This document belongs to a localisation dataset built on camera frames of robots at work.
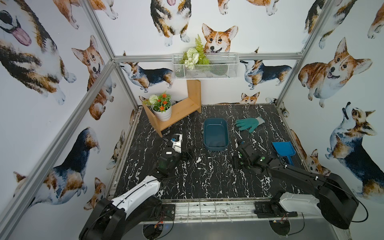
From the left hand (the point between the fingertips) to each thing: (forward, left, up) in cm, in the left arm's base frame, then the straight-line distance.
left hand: (187, 140), depth 83 cm
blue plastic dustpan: (+1, -62, -14) cm, 63 cm away
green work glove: (+21, -43, -14) cm, 50 cm away
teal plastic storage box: (+15, -19, -17) cm, 30 cm away
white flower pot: (+20, +16, -3) cm, 26 cm away
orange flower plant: (+23, +16, +6) cm, 29 cm away
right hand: (-7, -28, -9) cm, 30 cm away
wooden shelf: (+37, -4, +4) cm, 38 cm away
